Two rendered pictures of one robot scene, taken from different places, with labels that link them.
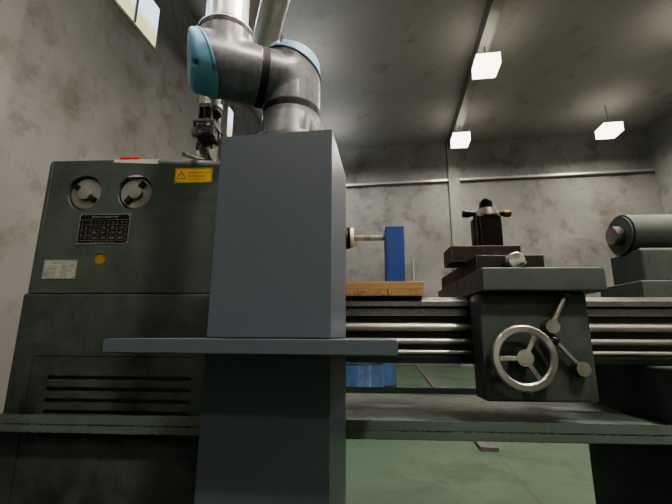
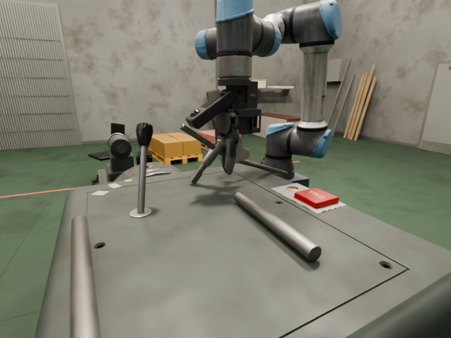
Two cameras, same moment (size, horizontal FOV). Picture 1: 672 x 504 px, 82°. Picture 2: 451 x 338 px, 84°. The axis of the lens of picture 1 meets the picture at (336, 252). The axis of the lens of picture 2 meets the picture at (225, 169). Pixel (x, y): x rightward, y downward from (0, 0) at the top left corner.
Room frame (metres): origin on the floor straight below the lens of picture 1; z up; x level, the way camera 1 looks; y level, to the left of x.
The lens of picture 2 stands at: (1.46, 0.91, 1.46)
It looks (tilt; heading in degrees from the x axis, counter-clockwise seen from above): 17 degrees down; 240
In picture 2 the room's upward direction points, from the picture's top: straight up
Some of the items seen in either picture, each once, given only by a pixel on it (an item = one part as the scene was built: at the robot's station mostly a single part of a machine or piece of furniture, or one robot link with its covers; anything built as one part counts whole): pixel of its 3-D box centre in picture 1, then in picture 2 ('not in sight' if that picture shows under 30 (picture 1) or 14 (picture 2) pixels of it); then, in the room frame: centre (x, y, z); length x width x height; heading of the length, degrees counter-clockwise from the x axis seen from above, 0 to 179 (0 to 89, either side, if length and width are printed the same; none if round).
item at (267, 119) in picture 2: not in sight; (276, 127); (-4.14, -5.37, 0.36); 2.06 x 0.66 x 0.73; 82
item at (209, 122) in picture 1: (208, 126); (236, 108); (1.14, 0.42, 1.42); 0.09 x 0.08 x 0.12; 177
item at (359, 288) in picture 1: (368, 295); not in sight; (1.26, -0.11, 0.89); 0.36 x 0.30 x 0.04; 177
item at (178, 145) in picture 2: not in sight; (174, 147); (-0.39, -4.60, 0.24); 1.34 x 0.97 x 0.47; 85
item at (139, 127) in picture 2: not in sight; (145, 135); (1.35, 0.42, 1.38); 0.04 x 0.03 x 0.05; 87
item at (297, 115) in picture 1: (291, 135); (277, 163); (0.71, 0.09, 1.15); 0.15 x 0.15 x 0.10
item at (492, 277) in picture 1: (503, 290); not in sight; (1.20, -0.53, 0.90); 0.53 x 0.30 x 0.06; 177
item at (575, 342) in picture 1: (533, 344); not in sight; (1.00, -0.50, 0.73); 0.27 x 0.12 x 0.27; 87
